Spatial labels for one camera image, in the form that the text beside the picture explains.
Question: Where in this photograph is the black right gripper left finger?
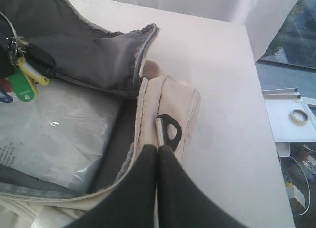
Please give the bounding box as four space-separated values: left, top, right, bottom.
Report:
67 144 157 228

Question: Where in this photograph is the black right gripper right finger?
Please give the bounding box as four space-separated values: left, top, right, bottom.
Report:
157 146 245 228

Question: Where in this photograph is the cream duffel bag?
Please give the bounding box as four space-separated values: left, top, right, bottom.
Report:
0 0 200 228

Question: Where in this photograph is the colourful key tag bunch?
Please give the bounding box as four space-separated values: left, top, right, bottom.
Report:
0 13 56 103

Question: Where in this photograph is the clear plastic packaged filler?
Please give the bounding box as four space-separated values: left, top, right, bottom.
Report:
0 80 121 194

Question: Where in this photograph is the white side table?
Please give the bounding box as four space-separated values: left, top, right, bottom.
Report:
262 88 316 157

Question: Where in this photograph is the white tape roll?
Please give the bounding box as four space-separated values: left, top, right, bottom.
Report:
289 109 309 125

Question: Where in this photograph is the white backdrop curtain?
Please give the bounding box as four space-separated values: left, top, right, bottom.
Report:
112 0 298 60

